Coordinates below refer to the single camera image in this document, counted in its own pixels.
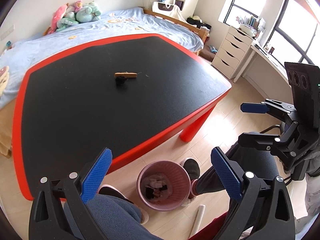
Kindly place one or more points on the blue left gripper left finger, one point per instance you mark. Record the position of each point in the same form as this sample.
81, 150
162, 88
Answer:
92, 180

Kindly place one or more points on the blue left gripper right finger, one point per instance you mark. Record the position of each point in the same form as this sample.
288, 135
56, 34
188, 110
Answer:
227, 175

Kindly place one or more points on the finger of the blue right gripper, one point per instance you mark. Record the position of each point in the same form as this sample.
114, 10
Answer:
261, 142
259, 108

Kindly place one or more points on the brown wooden strip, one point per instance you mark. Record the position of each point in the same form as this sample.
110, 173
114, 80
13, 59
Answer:
126, 74

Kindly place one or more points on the black mesh cloth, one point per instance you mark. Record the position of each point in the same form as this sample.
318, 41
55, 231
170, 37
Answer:
120, 80

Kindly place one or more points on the pink ribbed trash bin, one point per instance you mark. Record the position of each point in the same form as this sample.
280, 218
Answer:
163, 185

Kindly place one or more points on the person right leg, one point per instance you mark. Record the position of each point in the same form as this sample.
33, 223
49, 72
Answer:
243, 159

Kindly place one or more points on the person leg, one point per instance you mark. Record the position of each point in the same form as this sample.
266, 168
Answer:
118, 217
243, 159

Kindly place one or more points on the white desk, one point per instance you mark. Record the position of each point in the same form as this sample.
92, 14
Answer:
269, 79

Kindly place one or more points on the person left leg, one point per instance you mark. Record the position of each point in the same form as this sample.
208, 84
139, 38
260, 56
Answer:
118, 217

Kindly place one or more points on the white stool leg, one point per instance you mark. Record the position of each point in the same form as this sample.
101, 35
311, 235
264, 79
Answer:
198, 220

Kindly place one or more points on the red stool seat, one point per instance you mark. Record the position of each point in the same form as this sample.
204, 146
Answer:
211, 230

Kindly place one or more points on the white drawer cabinet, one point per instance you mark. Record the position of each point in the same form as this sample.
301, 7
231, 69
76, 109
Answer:
231, 52

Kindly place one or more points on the red table with black top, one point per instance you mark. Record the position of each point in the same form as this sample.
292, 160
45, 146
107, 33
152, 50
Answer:
68, 108

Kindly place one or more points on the white tote bag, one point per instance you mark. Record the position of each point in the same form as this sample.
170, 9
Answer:
167, 9

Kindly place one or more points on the folded pink beige towels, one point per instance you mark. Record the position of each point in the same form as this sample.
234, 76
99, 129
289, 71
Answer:
4, 78

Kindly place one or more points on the bed with blue sheet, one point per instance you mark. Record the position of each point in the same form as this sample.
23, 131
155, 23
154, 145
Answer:
27, 53

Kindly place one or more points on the green plush toy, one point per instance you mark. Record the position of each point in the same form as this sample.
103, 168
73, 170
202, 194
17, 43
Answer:
79, 13

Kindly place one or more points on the pink plush toy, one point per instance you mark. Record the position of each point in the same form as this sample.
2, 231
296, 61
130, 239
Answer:
58, 15

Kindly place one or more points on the black window frame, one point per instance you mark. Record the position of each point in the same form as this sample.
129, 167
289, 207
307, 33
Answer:
289, 26

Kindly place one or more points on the white wall socket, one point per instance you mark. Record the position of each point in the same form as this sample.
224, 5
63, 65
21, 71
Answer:
7, 32

